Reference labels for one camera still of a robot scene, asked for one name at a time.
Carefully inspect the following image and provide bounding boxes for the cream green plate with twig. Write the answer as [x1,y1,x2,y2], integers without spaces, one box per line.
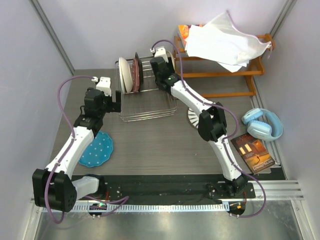
[168,51,176,72]

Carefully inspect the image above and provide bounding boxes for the blue plate with white dots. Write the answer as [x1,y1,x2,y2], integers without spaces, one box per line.
[78,131,114,168]

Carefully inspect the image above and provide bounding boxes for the white plate with blue stripes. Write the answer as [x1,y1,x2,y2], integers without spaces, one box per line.
[187,108,199,129]

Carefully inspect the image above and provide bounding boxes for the cream plate with red rim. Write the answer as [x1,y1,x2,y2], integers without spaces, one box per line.
[166,51,172,71]

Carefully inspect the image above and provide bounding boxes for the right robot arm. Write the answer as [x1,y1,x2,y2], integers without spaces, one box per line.
[150,57,248,198]

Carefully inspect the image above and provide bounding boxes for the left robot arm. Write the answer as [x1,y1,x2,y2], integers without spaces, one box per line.
[32,87,121,212]

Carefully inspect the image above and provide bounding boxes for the white plate in rack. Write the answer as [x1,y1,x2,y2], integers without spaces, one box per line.
[118,57,133,94]

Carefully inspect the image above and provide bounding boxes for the black plate in rack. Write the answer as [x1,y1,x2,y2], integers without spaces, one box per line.
[135,52,144,92]

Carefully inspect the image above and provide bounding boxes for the pink dotted plate in rack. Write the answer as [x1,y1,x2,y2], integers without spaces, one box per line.
[131,58,140,93]

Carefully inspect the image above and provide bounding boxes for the wooden orange rack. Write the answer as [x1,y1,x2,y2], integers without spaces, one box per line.
[172,36,265,98]

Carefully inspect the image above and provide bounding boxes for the orange package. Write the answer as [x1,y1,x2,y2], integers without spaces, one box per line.
[178,25,192,48]

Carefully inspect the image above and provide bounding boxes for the white cloth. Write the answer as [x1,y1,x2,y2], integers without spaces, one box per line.
[184,10,273,73]

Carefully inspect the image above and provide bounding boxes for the light blue headphones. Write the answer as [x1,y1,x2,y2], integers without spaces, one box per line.
[241,108,283,142]

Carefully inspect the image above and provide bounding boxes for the dark book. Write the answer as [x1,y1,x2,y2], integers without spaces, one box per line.
[231,133,276,174]

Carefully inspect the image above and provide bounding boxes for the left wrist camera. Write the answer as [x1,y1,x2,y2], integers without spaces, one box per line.
[91,76,112,97]

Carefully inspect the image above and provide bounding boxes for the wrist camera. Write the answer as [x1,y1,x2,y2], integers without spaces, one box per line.
[150,46,168,60]
[91,76,112,97]

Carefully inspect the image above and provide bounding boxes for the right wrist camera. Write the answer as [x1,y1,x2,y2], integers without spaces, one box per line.
[150,46,168,60]

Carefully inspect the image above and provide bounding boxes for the metal wire dish rack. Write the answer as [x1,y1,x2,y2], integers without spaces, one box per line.
[115,56,177,122]

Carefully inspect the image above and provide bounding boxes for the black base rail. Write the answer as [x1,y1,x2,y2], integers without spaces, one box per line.
[103,174,256,206]

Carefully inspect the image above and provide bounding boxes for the slotted cable duct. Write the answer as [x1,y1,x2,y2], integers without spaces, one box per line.
[72,202,230,213]

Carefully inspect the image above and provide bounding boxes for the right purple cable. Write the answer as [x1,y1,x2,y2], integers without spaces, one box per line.
[150,39,267,219]

